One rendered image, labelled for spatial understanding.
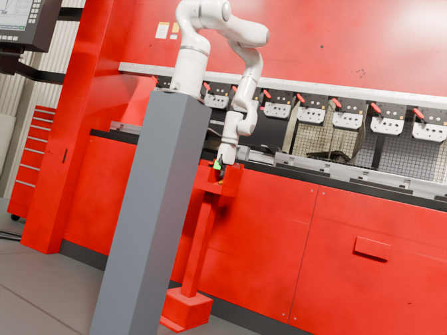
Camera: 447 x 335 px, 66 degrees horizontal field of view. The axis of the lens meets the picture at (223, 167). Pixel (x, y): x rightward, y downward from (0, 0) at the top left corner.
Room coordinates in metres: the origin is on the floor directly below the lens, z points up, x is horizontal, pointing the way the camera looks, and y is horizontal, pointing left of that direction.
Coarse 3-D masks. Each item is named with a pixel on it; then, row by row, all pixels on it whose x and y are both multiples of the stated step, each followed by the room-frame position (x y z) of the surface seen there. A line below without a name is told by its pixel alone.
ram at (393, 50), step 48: (144, 0) 2.46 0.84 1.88; (240, 0) 2.18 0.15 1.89; (288, 0) 2.06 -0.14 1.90; (336, 0) 1.95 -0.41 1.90; (384, 0) 1.85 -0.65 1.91; (432, 0) 1.77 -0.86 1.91; (144, 48) 2.42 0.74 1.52; (288, 48) 2.03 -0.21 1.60; (336, 48) 1.93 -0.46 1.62; (384, 48) 1.83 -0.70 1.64; (432, 48) 1.75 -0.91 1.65; (336, 96) 1.91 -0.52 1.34; (384, 96) 1.81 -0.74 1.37
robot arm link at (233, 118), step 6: (228, 114) 1.71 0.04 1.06; (234, 114) 1.70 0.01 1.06; (240, 114) 1.71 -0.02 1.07; (228, 120) 1.71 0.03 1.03; (234, 120) 1.70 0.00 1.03; (240, 120) 1.70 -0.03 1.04; (228, 126) 1.71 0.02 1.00; (234, 126) 1.69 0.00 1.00; (228, 132) 1.71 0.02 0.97; (234, 132) 1.70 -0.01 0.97
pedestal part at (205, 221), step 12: (204, 204) 1.79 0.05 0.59; (216, 204) 1.80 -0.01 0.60; (204, 216) 1.78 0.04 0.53; (204, 228) 1.77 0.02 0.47; (204, 240) 1.78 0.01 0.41; (192, 252) 1.79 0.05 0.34; (204, 252) 1.80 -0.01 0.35; (192, 264) 1.78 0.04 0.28; (192, 276) 1.77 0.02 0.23; (192, 288) 1.78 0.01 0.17
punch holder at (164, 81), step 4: (160, 76) 2.34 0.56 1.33; (164, 76) 2.33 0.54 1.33; (168, 76) 2.32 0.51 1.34; (160, 80) 2.34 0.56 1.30; (164, 80) 2.33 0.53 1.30; (168, 80) 2.32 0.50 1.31; (156, 84) 2.35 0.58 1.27; (160, 84) 2.34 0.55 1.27; (164, 84) 2.33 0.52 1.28; (168, 84) 2.32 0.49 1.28; (156, 88) 2.34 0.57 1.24; (160, 88) 2.33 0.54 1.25; (164, 88) 2.32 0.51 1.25; (168, 88) 2.32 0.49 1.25
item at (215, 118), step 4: (212, 112) 2.21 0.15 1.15; (216, 112) 2.20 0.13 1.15; (220, 112) 2.19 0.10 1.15; (224, 112) 2.18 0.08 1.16; (212, 116) 2.21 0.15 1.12; (216, 116) 2.20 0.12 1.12; (220, 116) 2.19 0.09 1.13; (224, 116) 2.18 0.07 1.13; (212, 120) 2.22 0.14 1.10; (216, 120) 2.20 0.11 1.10; (220, 120) 2.19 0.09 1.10; (224, 120) 2.18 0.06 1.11; (220, 124) 2.19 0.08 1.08
